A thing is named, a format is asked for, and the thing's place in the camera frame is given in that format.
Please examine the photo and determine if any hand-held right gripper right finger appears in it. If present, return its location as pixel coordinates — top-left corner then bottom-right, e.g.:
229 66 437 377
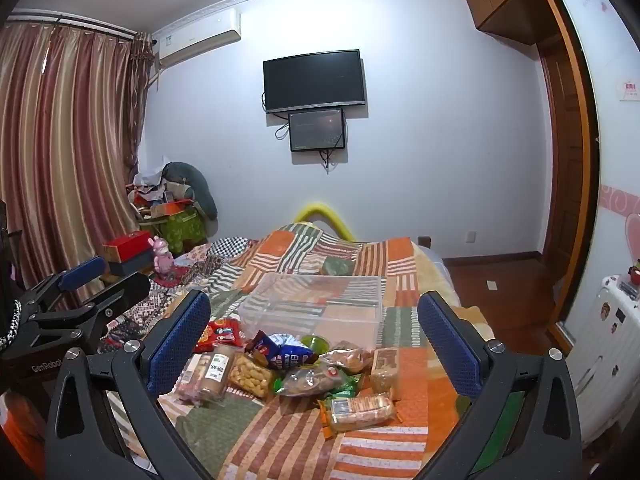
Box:
417 290 583 480

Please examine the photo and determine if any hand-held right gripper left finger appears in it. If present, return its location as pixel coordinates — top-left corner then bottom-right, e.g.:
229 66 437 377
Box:
44 287 213 480

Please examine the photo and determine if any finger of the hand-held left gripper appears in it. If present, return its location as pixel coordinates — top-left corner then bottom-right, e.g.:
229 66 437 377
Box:
30 274 152 351
22 256 108 311

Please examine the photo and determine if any clear plastic storage bin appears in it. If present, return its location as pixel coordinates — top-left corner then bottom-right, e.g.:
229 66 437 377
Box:
236 273 385 351

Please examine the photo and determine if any dark box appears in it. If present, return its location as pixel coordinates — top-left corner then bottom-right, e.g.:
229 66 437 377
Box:
107 252 153 277

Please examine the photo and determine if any red snack packet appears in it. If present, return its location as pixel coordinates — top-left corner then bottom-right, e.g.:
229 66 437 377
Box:
192 319 244 353

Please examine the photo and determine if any red box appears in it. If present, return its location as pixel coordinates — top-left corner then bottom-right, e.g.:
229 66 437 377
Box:
103 232 156 263

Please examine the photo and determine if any pink plush toy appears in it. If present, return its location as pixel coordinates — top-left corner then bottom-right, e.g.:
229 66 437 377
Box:
152 235 176 273

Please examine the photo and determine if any clear biscuit packet brown label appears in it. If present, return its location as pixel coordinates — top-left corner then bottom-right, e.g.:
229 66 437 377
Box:
175 342 237 406

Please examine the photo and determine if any clear packet of brown cakes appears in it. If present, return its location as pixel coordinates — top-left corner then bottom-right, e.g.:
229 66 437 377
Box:
370 347 401 401

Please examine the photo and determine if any floral patterned sheet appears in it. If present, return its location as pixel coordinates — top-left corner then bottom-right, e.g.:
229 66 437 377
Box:
100 252 216 356

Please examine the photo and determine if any orange cloth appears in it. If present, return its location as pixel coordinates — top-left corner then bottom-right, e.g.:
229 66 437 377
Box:
0 392 51 476

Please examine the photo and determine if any beige fleece blanket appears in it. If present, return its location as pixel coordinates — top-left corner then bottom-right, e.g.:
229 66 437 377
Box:
412 242 496 343

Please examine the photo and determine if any clear bag of yellow crackers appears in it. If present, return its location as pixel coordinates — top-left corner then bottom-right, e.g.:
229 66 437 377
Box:
227 352 277 401

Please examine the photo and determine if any patchwork striped blanket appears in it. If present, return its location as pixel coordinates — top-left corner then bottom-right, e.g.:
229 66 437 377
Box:
100 222 506 480

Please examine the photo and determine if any clear bag of bread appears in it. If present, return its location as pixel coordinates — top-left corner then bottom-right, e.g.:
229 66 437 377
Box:
320 345 376 373

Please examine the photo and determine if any checkered cloth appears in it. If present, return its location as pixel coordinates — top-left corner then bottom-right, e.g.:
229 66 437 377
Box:
207 236 258 261

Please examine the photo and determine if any dark blue snack packet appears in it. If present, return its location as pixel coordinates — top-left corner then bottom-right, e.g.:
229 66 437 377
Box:
250 330 318 371

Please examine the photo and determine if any clear cracker packet orange trim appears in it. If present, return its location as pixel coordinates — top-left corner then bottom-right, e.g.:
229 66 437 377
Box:
320 392 398 433

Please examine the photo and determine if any grey pillow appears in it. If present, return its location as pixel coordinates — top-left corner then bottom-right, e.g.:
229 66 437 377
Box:
162 161 219 221

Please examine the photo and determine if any striped curtain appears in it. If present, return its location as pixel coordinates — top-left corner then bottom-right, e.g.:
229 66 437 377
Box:
0 22 151 311

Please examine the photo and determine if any yellow foam tube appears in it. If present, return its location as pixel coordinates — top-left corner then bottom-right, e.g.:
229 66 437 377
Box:
294 202 358 243

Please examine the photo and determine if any wooden door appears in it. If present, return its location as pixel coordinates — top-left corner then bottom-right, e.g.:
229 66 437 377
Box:
537 35 601 356

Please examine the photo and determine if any small black monitor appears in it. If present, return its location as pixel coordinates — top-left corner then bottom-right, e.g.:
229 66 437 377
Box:
288 108 347 152

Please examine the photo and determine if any white sliding wardrobe door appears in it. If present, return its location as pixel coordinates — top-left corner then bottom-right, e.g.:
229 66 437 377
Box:
550 0 640 341

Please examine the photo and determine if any white air conditioner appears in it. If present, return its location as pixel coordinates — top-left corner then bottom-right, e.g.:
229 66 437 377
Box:
152 8 242 68

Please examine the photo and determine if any wooden overhead cabinet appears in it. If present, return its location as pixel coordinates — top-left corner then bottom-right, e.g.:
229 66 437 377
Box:
462 0 556 46

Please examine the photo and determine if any curtain rail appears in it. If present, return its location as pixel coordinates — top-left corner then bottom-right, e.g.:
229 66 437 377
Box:
6 9 140 40

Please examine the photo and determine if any black wall television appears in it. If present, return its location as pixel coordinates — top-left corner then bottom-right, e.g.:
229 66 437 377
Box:
263 49 366 114

